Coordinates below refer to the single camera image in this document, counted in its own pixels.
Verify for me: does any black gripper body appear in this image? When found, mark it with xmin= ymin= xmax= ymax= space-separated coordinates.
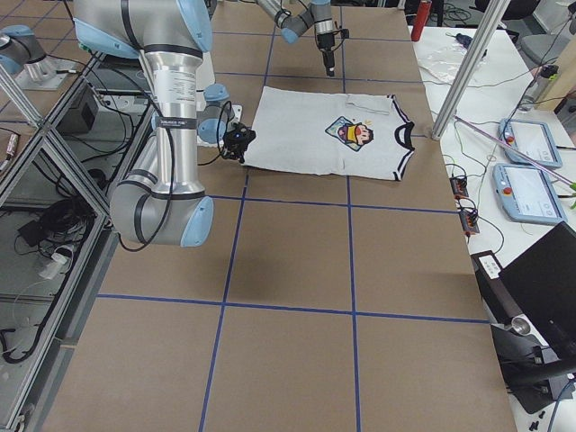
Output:
xmin=315 ymin=32 xmax=335 ymax=68

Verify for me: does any white grey cartoon t-shirt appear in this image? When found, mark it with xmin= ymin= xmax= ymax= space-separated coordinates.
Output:
xmin=244 ymin=86 xmax=415 ymax=181

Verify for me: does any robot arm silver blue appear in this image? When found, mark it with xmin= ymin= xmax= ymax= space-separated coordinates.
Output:
xmin=74 ymin=1 xmax=214 ymax=248
xmin=256 ymin=0 xmax=337 ymax=77

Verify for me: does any red cylinder bottle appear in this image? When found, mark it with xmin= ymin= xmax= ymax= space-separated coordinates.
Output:
xmin=410 ymin=0 xmax=432 ymax=42

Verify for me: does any clear plastic bag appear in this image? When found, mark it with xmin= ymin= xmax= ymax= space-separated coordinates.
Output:
xmin=418 ymin=45 xmax=468 ymax=84

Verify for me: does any metal reacher grabber tool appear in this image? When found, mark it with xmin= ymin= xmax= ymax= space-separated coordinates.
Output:
xmin=453 ymin=114 xmax=576 ymax=193

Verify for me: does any orange grey usb hub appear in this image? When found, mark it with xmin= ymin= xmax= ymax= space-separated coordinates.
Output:
xmin=449 ymin=175 xmax=470 ymax=200

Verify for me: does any far blue teach pendant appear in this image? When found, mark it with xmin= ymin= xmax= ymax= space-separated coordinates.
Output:
xmin=499 ymin=119 xmax=563 ymax=169

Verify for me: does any blue teach pendant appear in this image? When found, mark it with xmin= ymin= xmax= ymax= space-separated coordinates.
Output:
xmin=492 ymin=164 xmax=567 ymax=226
xmin=499 ymin=119 xmax=563 ymax=169

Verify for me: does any near blue teach pendant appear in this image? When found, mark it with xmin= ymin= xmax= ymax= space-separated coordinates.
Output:
xmin=492 ymin=164 xmax=567 ymax=226

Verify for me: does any aluminium frame post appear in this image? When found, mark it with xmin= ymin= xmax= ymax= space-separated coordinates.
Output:
xmin=431 ymin=0 xmax=510 ymax=140

